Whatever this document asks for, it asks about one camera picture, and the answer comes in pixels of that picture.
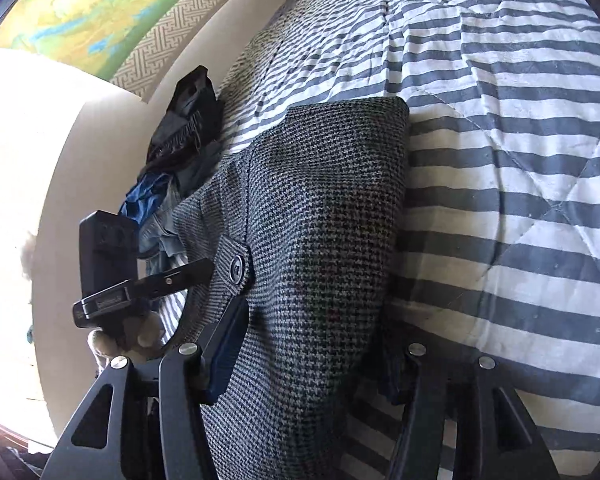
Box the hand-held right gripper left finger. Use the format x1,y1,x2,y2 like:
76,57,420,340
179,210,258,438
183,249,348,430
40,299,251,480

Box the black crumpled garment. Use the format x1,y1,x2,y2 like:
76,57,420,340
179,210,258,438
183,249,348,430
145,66,223,166

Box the grey houndstooth pants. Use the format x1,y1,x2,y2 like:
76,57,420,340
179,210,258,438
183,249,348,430
170,96,412,480

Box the light blue denim garment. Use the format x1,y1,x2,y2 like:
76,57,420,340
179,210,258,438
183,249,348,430
137,180,191,271

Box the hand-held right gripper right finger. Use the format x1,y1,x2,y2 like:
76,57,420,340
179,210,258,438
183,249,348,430
379,342,562,480

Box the wall map poster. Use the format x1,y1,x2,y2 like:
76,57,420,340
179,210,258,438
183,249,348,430
0,0,261,101

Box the blue white striped blanket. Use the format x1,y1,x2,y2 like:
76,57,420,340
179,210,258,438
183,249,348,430
157,0,600,480

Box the blue striped garment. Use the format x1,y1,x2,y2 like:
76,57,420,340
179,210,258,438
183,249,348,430
119,172,173,226

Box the person's left hand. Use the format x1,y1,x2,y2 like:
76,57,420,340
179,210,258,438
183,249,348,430
88,310,164,367

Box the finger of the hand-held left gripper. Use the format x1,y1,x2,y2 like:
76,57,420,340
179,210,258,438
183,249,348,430
136,258,216,301

